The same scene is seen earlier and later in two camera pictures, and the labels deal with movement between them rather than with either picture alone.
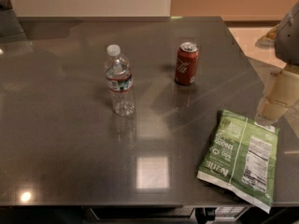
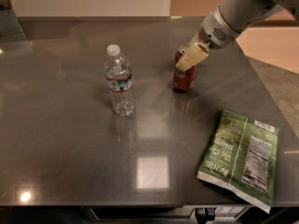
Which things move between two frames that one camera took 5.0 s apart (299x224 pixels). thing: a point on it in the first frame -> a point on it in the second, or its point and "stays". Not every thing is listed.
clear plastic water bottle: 120,81 stays
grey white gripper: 288,41 -> 213,31
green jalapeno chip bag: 243,157 stays
